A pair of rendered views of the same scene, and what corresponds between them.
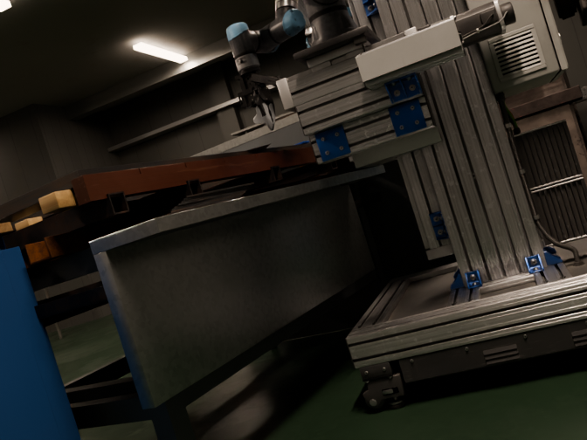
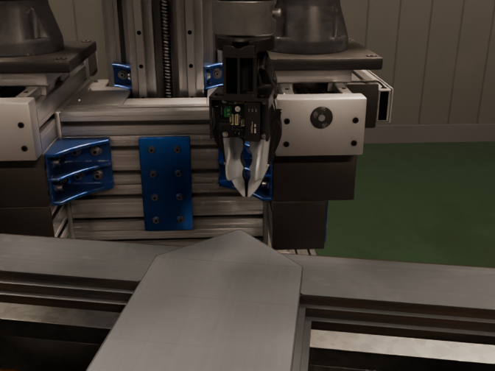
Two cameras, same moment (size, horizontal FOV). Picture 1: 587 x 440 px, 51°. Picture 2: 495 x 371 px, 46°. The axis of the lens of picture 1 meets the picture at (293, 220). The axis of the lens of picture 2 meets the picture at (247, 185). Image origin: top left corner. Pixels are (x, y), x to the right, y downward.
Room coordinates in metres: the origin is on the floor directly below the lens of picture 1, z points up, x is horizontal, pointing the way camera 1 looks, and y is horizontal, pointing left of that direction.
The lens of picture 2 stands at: (2.31, 0.65, 1.19)
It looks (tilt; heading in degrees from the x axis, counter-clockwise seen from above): 22 degrees down; 248
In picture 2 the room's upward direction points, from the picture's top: straight up
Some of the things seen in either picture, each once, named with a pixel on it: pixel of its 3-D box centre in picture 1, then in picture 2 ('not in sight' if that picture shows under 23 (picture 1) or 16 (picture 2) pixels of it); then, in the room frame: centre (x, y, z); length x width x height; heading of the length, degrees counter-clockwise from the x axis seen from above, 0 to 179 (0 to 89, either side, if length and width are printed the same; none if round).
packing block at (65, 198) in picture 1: (57, 202); not in sight; (1.43, 0.51, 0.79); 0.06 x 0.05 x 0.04; 60
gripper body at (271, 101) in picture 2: (252, 88); (244, 87); (2.05, 0.00, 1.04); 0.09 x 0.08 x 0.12; 60
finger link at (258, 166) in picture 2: (261, 119); (256, 168); (2.03, 0.00, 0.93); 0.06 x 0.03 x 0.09; 60
